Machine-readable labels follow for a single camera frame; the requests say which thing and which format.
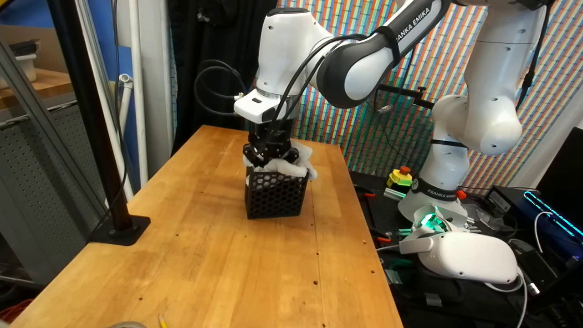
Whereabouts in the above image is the aluminium frame post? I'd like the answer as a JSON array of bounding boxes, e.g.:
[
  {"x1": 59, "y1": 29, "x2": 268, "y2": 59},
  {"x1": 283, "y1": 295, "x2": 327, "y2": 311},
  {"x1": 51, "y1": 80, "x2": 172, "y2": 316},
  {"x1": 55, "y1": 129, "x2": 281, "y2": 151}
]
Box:
[{"x1": 73, "y1": 0, "x2": 137, "y2": 202}]

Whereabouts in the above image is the black pole with base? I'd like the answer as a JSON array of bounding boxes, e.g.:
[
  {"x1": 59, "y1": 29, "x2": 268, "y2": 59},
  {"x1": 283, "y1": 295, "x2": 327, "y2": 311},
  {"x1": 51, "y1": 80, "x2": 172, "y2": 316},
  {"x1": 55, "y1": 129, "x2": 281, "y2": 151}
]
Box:
[{"x1": 46, "y1": 0, "x2": 153, "y2": 247}]

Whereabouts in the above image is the thin white cable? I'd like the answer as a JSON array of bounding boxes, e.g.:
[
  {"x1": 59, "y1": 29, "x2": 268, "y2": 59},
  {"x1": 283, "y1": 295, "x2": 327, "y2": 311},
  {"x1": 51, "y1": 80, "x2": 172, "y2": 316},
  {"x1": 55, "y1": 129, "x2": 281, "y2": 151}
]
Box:
[{"x1": 481, "y1": 269, "x2": 532, "y2": 328}]

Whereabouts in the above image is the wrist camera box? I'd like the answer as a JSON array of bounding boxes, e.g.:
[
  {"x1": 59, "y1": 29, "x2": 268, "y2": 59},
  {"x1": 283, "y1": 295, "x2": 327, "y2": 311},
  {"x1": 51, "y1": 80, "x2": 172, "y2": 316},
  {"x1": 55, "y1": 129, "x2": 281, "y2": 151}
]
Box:
[{"x1": 232, "y1": 87, "x2": 288, "y2": 127}]

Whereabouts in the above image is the white towel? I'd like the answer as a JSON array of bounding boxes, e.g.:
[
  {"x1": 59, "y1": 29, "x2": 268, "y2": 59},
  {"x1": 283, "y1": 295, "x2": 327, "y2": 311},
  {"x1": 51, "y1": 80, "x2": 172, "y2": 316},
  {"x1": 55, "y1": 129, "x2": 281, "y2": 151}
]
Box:
[{"x1": 243, "y1": 140, "x2": 321, "y2": 182}]

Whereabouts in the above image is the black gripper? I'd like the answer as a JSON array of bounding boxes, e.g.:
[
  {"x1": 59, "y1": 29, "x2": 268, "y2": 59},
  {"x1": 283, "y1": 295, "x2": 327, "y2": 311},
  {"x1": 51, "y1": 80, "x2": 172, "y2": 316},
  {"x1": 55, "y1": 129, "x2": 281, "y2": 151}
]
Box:
[{"x1": 243, "y1": 118, "x2": 301, "y2": 169}]

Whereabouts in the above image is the black perforated basket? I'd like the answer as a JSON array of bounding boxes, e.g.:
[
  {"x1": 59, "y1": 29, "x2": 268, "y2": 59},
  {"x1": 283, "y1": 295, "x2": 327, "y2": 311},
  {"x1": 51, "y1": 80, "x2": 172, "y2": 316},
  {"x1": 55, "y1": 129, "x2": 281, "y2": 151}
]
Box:
[{"x1": 243, "y1": 163, "x2": 312, "y2": 220}]

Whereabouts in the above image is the white VR headset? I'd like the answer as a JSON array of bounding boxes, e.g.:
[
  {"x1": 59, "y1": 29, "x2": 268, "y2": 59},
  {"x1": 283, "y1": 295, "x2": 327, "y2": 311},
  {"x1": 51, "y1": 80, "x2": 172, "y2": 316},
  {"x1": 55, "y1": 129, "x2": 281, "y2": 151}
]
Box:
[{"x1": 396, "y1": 203, "x2": 523, "y2": 287}]

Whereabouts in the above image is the grey perforated metal cabinet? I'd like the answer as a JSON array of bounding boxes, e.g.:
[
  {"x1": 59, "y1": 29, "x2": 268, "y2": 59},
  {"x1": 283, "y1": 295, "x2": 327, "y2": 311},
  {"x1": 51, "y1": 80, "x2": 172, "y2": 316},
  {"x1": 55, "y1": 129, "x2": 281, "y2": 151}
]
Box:
[{"x1": 0, "y1": 41, "x2": 112, "y2": 287}]

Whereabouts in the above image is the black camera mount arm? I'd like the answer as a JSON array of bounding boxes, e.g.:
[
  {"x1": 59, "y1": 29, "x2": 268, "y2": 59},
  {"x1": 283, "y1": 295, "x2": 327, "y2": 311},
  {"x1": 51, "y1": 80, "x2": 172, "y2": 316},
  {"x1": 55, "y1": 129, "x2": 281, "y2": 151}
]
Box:
[{"x1": 374, "y1": 81, "x2": 438, "y2": 112}]

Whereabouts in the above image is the black case with blue edge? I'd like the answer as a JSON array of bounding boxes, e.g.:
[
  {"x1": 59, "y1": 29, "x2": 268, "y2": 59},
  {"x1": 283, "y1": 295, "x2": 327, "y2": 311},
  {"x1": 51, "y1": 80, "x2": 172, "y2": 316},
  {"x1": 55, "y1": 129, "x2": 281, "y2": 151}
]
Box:
[{"x1": 520, "y1": 187, "x2": 583, "y2": 265}]

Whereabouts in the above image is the black curtain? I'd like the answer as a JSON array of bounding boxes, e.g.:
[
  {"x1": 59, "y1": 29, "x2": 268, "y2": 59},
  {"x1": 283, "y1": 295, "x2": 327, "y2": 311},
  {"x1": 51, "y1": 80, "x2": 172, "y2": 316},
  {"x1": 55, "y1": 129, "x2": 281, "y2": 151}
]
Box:
[{"x1": 166, "y1": 0, "x2": 281, "y2": 154}]

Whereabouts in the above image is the yellow emergency stop button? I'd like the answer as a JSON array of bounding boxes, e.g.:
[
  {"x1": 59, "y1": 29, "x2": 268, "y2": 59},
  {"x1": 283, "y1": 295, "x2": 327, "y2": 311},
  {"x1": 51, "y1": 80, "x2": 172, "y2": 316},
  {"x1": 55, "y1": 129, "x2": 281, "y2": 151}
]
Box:
[{"x1": 385, "y1": 163, "x2": 416, "y2": 196}]

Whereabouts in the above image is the black camera cable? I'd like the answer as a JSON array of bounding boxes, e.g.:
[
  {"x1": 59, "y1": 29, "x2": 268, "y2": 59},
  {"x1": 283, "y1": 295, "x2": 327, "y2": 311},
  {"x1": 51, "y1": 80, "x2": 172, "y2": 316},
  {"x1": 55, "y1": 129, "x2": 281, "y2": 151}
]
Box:
[{"x1": 192, "y1": 32, "x2": 370, "y2": 123}]

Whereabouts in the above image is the striped colourful cloth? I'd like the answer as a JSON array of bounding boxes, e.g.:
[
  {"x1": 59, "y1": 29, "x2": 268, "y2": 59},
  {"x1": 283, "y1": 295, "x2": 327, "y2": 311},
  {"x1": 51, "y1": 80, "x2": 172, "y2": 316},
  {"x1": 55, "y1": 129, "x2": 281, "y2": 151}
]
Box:
[{"x1": 272, "y1": 0, "x2": 583, "y2": 191}]

